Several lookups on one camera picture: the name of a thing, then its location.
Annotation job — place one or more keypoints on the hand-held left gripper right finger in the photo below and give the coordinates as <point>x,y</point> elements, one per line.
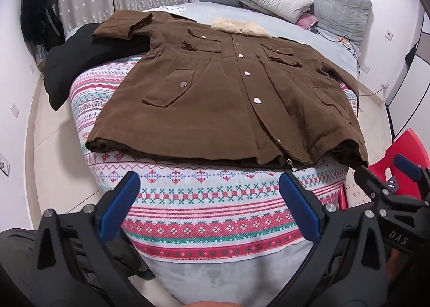
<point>299,204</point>

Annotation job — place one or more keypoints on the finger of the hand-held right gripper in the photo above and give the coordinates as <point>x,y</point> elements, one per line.
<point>374,182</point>
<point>408,165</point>

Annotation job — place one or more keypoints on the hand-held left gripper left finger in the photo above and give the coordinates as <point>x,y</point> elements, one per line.
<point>125,197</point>

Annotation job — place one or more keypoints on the red plastic chair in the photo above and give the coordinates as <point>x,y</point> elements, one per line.
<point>403,145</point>

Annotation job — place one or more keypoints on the white wardrobe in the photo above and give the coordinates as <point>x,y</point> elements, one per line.
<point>413,98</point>

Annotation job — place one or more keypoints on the patterned knit blanket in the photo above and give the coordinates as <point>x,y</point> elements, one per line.
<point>208,212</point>

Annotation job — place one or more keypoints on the bed with grey sheet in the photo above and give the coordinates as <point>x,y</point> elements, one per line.
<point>215,276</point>

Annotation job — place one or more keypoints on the black garment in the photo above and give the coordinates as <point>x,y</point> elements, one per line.
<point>77,54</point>

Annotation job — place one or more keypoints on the pink folded cloth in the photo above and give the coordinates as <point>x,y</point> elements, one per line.
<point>307,20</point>

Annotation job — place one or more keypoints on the grey padded headboard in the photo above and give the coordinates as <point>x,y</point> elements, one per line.
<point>336,1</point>

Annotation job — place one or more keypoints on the white lace cloth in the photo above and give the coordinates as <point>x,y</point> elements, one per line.
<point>171,10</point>

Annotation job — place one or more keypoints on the hanging black jacket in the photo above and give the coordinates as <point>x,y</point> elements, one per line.
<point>38,7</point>

